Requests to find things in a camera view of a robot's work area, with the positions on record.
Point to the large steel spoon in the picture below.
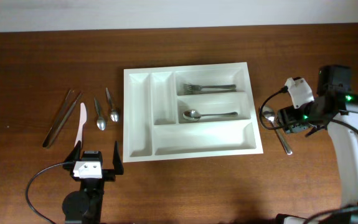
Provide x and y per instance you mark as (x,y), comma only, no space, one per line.
(269,114)
(194,115)

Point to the pink plastic knife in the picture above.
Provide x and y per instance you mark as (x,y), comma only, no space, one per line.
(82,121)

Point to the steel kitchen tongs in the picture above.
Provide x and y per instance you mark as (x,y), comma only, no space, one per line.
(63,115)

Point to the small steel teaspoon left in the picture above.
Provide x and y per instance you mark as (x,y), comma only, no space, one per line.
(101,122)

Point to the steel fork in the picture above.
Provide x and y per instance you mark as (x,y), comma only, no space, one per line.
(200,92)
(201,87)

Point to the small steel teaspoon right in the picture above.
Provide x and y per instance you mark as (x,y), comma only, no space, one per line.
(114,114)

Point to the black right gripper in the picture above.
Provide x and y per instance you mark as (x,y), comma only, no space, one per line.
(287,121)

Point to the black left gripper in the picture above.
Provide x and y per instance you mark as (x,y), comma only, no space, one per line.
(109,175)

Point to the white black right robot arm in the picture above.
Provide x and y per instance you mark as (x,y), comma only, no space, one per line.
(334,107)

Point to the small steel teaspoon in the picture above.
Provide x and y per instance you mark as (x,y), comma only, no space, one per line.
(101,122)
(114,114)

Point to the white plastic cutlery tray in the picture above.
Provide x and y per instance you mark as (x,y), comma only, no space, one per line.
(154,128)

